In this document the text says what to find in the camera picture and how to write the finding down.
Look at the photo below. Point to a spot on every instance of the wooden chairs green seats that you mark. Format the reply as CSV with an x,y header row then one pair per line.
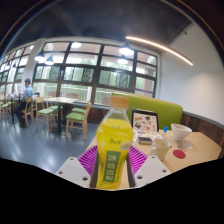
x,y
76,117

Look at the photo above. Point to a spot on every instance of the green upholstered bench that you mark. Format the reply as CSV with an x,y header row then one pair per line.
x,y
166,110

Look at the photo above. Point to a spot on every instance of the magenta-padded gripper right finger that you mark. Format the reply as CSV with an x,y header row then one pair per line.
x,y
151,170

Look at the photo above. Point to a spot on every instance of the white bowl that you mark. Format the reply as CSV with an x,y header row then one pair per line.
x,y
181,131

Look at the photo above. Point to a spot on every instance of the wooden dining table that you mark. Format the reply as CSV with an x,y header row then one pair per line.
x,y
61,100

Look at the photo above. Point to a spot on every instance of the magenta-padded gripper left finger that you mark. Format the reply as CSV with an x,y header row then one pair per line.
x,y
74,170

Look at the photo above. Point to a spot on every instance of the small blue-capped bottle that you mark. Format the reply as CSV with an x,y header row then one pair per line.
x,y
165,132

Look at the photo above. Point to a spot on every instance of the person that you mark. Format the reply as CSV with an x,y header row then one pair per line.
x,y
26,96

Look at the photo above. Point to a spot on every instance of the yellow drink bottle green label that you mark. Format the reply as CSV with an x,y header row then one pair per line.
x,y
114,140

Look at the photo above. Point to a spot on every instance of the black framed picture stand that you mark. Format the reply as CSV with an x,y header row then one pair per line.
x,y
144,121

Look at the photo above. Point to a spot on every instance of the flat round red coaster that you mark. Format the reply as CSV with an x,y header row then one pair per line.
x,y
179,154

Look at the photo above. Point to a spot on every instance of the small tissue pack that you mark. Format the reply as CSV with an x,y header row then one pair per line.
x,y
144,139

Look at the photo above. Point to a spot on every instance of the long curved ceiling light strip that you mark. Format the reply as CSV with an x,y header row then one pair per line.
x,y
160,46

